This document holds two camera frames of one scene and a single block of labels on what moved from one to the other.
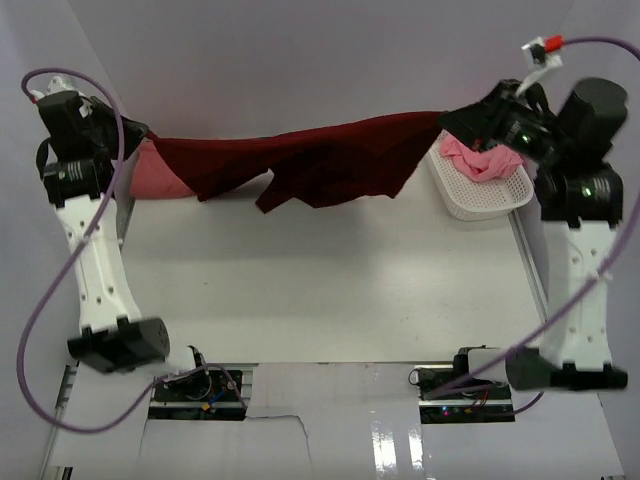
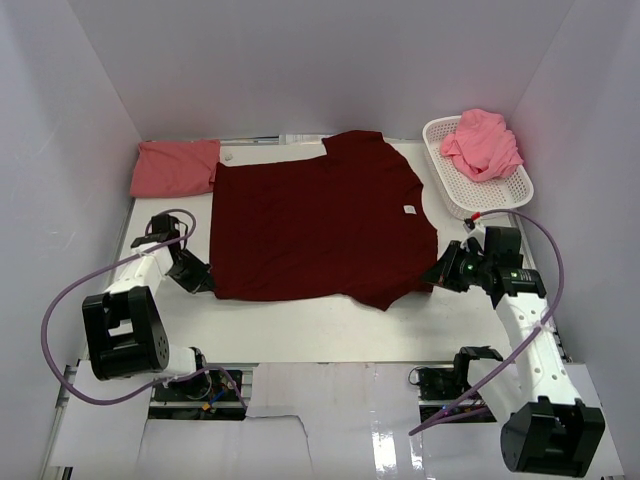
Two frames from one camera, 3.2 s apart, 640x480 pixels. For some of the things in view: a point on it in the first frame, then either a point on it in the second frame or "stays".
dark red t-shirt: [318, 167] -> [351, 224]
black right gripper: [478, 123] -> [442, 273]
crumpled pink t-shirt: [490, 164] stays
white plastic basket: [469, 199] stays
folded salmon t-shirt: [154, 178] stays
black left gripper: [132, 132] -> [201, 280]
